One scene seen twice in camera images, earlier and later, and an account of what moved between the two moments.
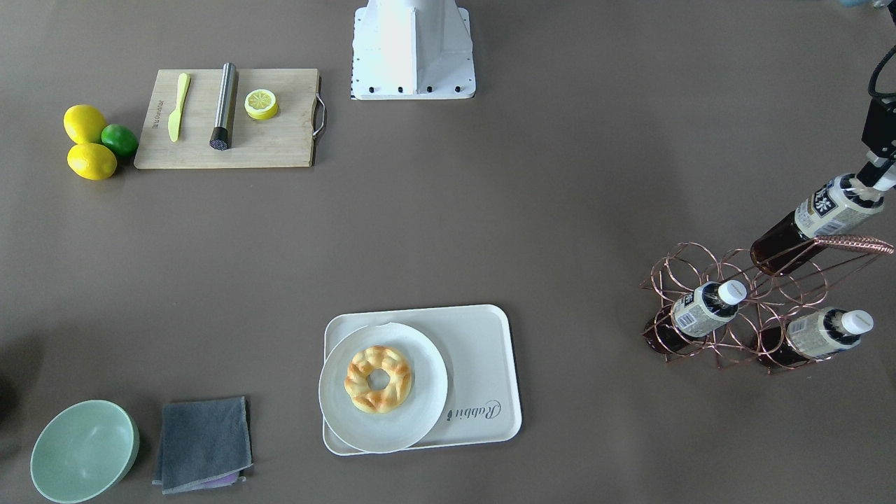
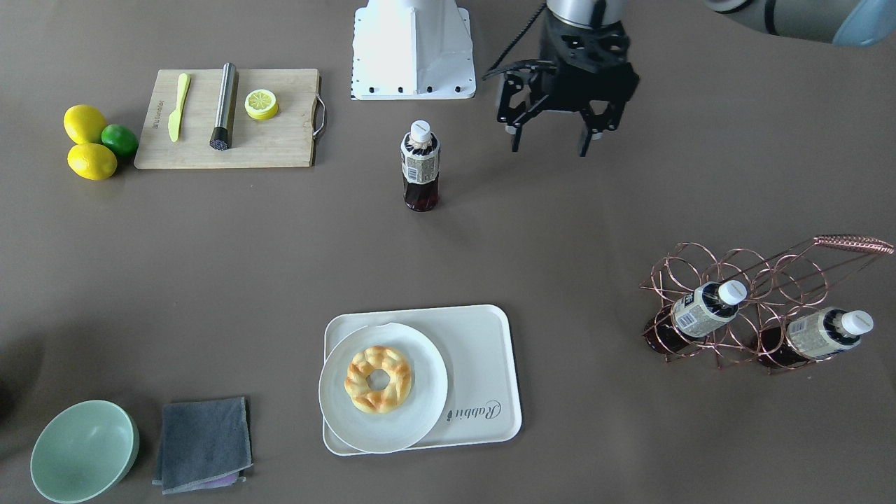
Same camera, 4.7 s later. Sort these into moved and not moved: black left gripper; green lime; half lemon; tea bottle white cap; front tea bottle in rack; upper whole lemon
Moved: tea bottle white cap; black left gripper
Not moved: front tea bottle in rack; upper whole lemon; green lime; half lemon
